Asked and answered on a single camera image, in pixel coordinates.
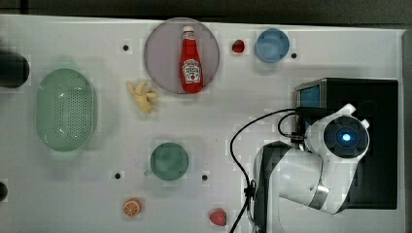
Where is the dark grey cup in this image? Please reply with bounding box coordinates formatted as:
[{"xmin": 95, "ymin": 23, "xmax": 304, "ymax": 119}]
[{"xmin": 0, "ymin": 182, "xmax": 8, "ymax": 202}]

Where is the blue cup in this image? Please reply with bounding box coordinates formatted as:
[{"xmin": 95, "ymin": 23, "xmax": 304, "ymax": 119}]
[{"xmin": 255, "ymin": 28, "xmax": 291, "ymax": 63}]

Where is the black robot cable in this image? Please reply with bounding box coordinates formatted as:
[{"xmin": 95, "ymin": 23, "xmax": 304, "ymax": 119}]
[{"xmin": 228, "ymin": 108, "xmax": 297, "ymax": 233}]

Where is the small red strawberry toy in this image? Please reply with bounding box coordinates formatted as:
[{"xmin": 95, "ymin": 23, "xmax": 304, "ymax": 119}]
[{"xmin": 232, "ymin": 40, "xmax": 245, "ymax": 53}]

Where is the orange slice toy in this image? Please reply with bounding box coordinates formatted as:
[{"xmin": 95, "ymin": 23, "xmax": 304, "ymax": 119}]
[{"xmin": 122, "ymin": 198, "xmax": 142, "ymax": 217}]

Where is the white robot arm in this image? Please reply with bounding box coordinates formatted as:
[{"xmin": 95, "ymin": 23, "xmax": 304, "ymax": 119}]
[{"xmin": 248, "ymin": 104, "xmax": 370, "ymax": 233}]

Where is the red ketchup bottle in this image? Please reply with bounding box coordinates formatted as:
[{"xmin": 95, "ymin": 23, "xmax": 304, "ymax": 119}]
[{"xmin": 180, "ymin": 25, "xmax": 204, "ymax": 93}]

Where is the green perforated colander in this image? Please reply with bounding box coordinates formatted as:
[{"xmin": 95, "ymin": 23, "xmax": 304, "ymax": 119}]
[{"xmin": 35, "ymin": 68, "xmax": 96, "ymax": 158}]

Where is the blue oven door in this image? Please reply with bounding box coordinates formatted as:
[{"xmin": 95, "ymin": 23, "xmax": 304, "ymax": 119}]
[{"xmin": 300, "ymin": 85, "xmax": 321, "ymax": 108}]

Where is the large red strawberry toy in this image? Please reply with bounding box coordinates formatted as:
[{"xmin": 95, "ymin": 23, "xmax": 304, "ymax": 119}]
[{"xmin": 209, "ymin": 209, "xmax": 226, "ymax": 226}]

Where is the black toaster oven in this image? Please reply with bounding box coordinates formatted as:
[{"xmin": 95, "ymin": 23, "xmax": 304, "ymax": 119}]
[{"xmin": 294, "ymin": 78, "xmax": 398, "ymax": 210}]

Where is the pale purple plate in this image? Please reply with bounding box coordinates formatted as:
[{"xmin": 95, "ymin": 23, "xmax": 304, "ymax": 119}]
[{"xmin": 144, "ymin": 17, "xmax": 220, "ymax": 94}]

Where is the green mug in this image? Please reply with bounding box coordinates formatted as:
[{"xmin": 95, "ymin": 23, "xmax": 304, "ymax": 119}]
[{"xmin": 144, "ymin": 143, "xmax": 189, "ymax": 182}]

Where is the black pot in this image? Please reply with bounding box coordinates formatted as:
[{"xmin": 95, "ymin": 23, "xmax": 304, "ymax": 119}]
[{"xmin": 0, "ymin": 53, "xmax": 30, "ymax": 88}]

